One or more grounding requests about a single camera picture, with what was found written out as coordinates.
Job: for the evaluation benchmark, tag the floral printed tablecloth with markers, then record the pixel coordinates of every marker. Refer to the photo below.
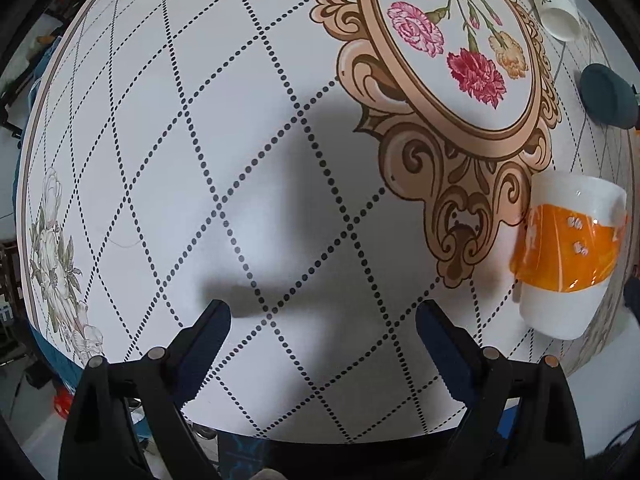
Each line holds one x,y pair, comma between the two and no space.
280,160

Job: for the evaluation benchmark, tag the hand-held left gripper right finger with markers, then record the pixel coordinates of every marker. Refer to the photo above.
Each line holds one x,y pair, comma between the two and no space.
446,349

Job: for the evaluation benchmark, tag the dark teal round lid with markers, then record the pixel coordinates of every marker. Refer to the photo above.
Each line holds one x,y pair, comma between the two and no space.
607,96

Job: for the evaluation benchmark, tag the white paper cup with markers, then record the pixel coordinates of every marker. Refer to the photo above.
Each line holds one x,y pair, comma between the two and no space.
552,2

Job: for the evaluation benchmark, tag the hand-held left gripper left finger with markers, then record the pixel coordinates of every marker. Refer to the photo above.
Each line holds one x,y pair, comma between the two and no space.
204,347

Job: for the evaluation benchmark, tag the white cup with orange band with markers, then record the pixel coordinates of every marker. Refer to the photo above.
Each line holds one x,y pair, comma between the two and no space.
562,305

